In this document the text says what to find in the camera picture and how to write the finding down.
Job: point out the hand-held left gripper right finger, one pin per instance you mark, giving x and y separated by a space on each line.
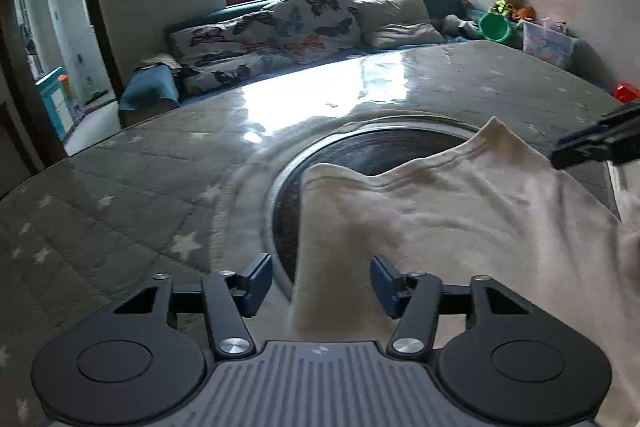
382 289

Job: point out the clear plastic storage box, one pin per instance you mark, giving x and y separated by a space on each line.
547 44

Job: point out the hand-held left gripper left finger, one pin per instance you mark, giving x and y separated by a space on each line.
257 287

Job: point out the red object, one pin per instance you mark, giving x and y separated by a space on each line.
627 93

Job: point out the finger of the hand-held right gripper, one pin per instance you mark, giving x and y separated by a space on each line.
622 119
580 136

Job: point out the blue quilted cloth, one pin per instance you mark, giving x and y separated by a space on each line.
147 87

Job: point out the dark wooden door frame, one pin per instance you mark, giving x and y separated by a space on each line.
103 22

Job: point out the orange plush toy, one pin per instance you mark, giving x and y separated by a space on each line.
525 13

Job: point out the beige cushion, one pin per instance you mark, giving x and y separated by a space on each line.
405 38
390 12

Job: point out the grey quilted star table cover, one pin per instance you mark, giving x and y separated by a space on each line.
125 187

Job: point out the cream shirt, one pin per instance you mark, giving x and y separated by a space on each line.
475 217

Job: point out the teal sofa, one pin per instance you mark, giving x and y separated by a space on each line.
440 2

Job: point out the plush toy with yellow vest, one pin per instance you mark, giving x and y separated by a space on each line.
507 7

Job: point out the round black induction cooktop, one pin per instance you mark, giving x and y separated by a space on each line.
350 154

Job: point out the large butterfly print pillow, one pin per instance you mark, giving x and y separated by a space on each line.
320 17

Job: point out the green plastic bucket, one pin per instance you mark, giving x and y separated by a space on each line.
492 27

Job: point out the light blue cabinet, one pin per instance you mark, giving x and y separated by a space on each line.
52 107

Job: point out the grey cloth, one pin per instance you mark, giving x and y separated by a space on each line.
457 27

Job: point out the orange container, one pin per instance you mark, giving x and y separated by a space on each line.
62 79

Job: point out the folded brown blanket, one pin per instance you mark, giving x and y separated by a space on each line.
160 61

